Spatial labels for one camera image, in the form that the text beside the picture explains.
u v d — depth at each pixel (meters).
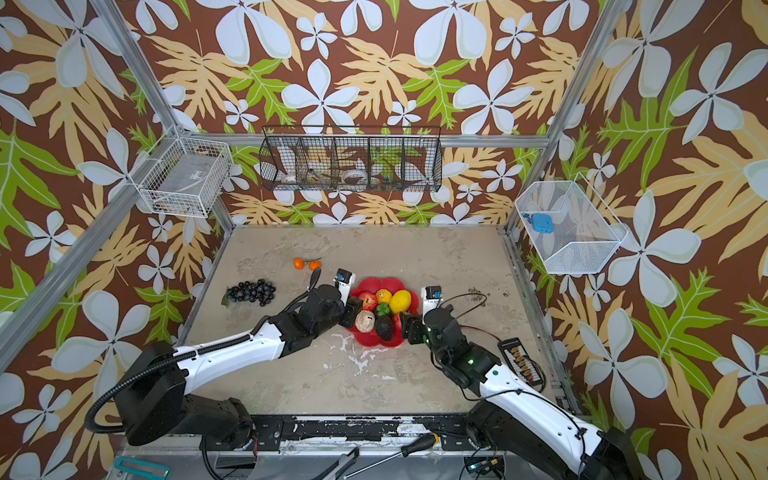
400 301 0.93
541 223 0.86
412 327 0.69
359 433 0.75
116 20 0.69
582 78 0.78
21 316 0.51
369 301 0.91
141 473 0.69
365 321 0.86
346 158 0.98
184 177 0.86
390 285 0.99
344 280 0.72
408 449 0.71
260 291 0.98
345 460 0.70
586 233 0.78
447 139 0.91
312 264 1.07
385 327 0.86
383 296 0.93
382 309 0.91
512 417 0.61
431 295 0.68
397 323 0.87
